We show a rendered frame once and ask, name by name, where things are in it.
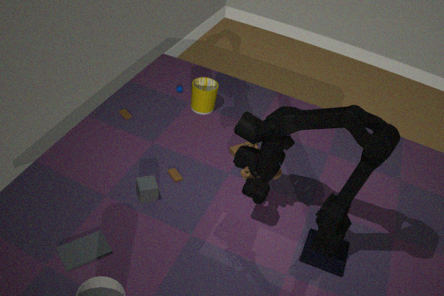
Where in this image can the yellow cup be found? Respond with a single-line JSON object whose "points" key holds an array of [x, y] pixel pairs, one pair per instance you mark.
{"points": [[203, 95]]}

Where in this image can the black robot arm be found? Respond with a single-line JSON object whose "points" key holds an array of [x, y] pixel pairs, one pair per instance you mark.
{"points": [[332, 218]]}

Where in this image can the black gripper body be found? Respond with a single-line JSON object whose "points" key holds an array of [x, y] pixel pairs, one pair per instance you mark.
{"points": [[266, 168]]}

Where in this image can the white paper cup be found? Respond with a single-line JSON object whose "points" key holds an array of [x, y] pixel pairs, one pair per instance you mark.
{"points": [[101, 286]]}

